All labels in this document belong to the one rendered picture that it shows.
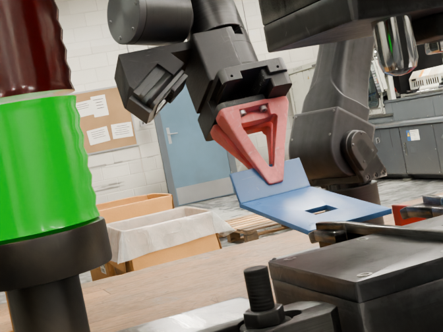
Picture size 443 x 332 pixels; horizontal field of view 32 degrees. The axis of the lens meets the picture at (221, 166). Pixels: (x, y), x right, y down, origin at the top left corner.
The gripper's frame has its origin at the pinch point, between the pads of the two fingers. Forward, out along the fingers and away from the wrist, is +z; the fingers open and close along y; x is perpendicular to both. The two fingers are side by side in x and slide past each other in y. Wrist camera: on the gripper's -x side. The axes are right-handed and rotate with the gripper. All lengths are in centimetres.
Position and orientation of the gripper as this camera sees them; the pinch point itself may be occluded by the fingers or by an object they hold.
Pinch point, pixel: (271, 176)
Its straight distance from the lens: 71.4
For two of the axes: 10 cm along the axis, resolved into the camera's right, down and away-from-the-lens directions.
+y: 2.1, -4.0, -8.9
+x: 9.2, -2.3, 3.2
